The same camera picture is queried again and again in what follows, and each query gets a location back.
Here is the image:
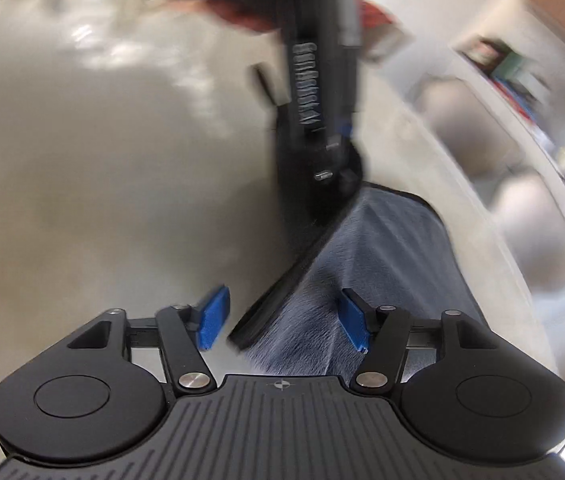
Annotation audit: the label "blue and grey microfibre towel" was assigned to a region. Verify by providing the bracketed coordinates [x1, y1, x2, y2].
[228, 183, 485, 380]

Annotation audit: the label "left grey dining chair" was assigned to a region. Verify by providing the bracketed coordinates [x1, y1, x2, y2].
[415, 78, 523, 181]

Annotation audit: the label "grey dining chair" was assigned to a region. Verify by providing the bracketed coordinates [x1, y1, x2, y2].
[490, 171, 565, 292]
[415, 78, 523, 181]

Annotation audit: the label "right grey dining chair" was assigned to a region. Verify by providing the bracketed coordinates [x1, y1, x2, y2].
[490, 171, 565, 292]

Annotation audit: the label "white sideboard cabinet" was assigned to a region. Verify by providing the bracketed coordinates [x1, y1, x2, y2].
[361, 0, 565, 311]

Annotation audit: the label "books on sideboard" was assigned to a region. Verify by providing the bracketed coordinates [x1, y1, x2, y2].
[456, 36, 553, 126]

